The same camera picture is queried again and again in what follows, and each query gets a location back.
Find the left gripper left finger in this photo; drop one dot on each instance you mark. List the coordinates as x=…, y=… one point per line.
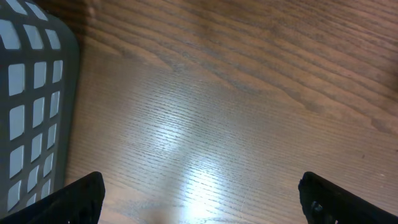
x=79, y=202

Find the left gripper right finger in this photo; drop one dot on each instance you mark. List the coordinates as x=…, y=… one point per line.
x=325, y=202

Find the grey plastic basket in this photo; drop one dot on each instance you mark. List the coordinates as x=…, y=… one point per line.
x=40, y=59

